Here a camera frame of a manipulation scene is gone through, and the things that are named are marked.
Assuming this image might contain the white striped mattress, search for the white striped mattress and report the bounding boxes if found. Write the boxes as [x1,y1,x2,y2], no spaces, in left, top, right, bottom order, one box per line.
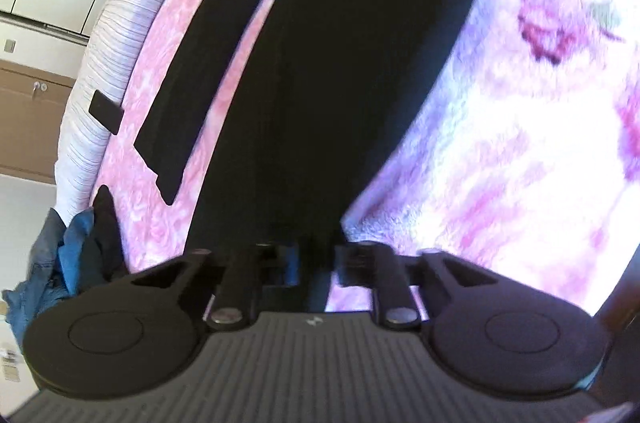
[54,0,221,224]

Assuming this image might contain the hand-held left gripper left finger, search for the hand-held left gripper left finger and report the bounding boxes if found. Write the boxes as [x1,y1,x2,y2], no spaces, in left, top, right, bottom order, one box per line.
[127,242,303,331]

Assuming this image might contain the black phone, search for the black phone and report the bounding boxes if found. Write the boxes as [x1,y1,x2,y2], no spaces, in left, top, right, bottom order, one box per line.
[88,90,125,135]

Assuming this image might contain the light blue jeans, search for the light blue jeans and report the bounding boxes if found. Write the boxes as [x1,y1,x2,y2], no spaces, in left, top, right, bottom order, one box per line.
[2,208,96,344]

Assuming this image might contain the pink floral blanket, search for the pink floral blanket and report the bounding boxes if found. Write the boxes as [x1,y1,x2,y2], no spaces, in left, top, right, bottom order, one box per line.
[92,0,640,319]

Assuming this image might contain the dark cloth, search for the dark cloth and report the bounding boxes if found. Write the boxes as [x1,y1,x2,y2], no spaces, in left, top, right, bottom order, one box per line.
[77,184,128,294]

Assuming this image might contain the black pants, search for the black pants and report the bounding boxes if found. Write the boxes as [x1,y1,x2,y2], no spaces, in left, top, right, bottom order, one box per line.
[134,0,506,314]

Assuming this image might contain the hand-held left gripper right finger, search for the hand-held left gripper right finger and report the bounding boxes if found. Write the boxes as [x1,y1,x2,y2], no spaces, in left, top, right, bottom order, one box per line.
[335,240,501,331]

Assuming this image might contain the brown wooden cabinet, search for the brown wooden cabinet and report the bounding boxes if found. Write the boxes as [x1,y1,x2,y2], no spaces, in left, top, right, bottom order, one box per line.
[0,57,77,184]

